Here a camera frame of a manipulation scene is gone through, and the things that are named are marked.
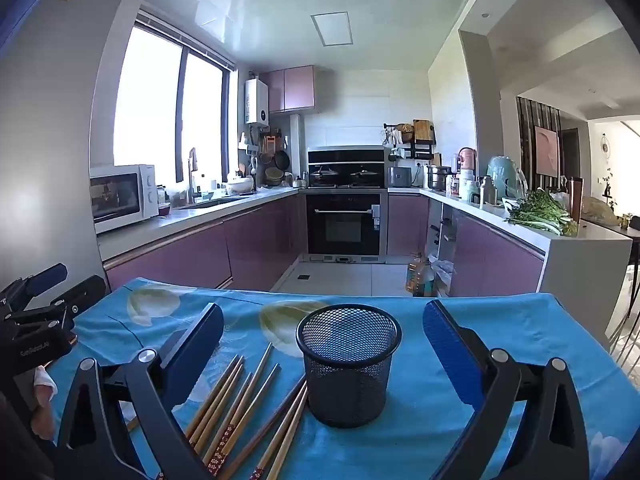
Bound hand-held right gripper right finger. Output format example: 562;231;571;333
422;300;591;480

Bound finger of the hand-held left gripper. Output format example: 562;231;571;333
0;263;69;311
47;275;107;318

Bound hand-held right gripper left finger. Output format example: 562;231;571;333
52;303;225;480

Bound bunch of wooden chopsticks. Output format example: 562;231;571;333
125;342;310;480

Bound black mesh pen holder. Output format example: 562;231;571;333
295;303;403;429

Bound person's left hand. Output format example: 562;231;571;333
30;365;57;443

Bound oil bottles on floor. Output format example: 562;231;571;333
417;260;436;298

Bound white plastic bag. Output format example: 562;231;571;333
429;255;456;291

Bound yellow cooking oil bottle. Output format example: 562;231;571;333
406;256;423;295

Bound pink base cabinet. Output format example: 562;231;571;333
387;194;546;298
102;192;307;291

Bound white microwave oven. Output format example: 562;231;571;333
90;164;160;235

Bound blue floral tablecloth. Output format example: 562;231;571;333
47;276;632;480

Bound white kitchen countertop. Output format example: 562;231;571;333
387;186;633;293
95;186;307;261

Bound kitchen sink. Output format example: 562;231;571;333
177;195;242;210

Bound steel kitchen faucet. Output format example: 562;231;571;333
187;147;202;206

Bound black integrated stove oven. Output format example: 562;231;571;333
305;146;389;263

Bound leafy green vegetables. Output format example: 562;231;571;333
502;189;576;237

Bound stainless steel stockpot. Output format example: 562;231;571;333
426;164;452;191

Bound mint green air fryer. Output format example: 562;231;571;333
487;156;526;200

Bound black lidded pot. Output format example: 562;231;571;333
310;165;342;187
350;166;384;187

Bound brown tumbler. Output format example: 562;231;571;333
567;176;585;225

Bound kitchen window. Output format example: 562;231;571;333
114;7;236;186

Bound dark slatted partition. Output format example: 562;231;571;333
517;97;561;191

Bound white water heater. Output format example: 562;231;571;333
244;79;270;126

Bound ceiling light panel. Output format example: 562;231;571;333
310;11;354;47

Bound black wall rack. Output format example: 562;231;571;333
384;121;435;161

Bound pink wall picture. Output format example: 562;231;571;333
534;126;560;177

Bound pink wall cabinet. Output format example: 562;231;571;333
260;65;317;114

